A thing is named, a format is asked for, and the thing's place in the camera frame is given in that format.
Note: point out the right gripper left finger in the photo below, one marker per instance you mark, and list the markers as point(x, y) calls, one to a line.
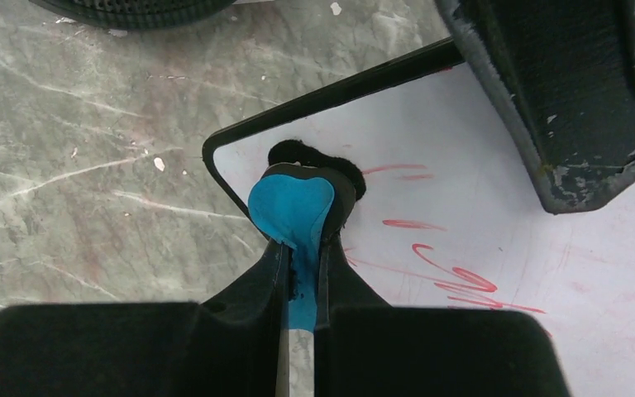
point(230, 345)

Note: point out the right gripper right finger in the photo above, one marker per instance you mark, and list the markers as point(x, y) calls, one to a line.
point(367, 347)

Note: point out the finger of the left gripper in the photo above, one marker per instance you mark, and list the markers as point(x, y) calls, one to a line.
point(561, 75)

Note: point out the black framed whiteboard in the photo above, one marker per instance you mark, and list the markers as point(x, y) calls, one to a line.
point(450, 217)

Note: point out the blue whiteboard eraser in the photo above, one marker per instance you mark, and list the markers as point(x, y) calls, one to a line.
point(302, 201)

